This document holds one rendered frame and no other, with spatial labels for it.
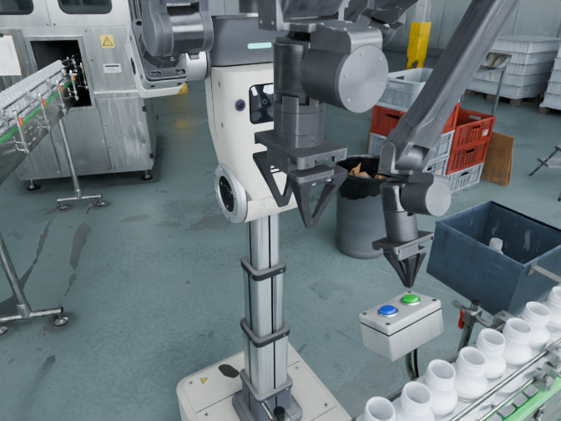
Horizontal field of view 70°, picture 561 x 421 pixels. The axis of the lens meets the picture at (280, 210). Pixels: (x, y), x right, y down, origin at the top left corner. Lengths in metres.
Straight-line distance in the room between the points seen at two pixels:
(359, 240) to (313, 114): 2.39
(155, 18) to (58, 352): 2.03
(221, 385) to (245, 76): 1.26
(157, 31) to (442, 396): 0.70
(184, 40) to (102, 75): 3.26
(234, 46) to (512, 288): 1.05
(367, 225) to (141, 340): 1.54
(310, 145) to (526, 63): 7.57
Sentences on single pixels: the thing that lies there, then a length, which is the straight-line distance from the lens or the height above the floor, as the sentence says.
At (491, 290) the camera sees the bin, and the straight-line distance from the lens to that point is 1.46.
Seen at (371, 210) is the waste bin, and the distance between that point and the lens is 2.67.
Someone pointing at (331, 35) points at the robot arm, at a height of 1.60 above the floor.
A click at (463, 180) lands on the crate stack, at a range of 4.21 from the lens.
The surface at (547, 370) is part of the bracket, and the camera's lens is 0.86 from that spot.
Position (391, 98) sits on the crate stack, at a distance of 3.21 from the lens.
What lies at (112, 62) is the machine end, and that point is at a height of 1.13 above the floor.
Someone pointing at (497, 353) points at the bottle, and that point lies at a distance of 0.74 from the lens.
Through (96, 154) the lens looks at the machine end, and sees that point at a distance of 4.20.
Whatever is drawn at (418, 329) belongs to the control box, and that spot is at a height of 1.09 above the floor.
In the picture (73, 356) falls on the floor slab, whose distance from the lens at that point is 2.44.
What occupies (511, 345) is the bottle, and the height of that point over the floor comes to 1.14.
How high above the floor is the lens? 1.63
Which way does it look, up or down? 28 degrees down
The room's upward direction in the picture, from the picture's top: straight up
